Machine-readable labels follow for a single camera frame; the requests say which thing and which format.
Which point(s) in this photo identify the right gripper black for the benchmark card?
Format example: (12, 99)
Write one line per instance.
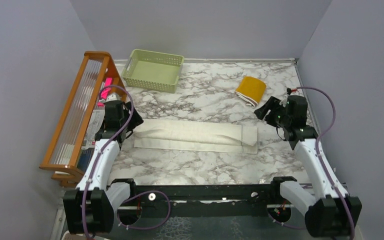
(273, 104)

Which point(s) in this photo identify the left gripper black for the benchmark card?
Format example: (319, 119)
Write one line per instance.
(136, 121)

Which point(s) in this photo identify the white towel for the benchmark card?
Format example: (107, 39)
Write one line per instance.
(184, 135)

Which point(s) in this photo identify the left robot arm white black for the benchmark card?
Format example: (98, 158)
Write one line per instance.
(91, 207)

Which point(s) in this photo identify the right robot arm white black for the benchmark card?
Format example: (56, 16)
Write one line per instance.
(330, 211)

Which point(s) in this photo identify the pink plastic clip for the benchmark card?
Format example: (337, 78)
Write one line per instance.
(105, 92)

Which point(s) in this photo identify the yellow folded towel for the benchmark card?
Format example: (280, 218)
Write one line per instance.
(251, 90)

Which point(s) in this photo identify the wooden rack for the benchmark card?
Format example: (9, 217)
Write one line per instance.
(65, 148)

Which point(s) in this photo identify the green plastic basket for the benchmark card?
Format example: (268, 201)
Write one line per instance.
(153, 70)

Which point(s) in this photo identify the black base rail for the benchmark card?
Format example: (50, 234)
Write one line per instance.
(195, 201)

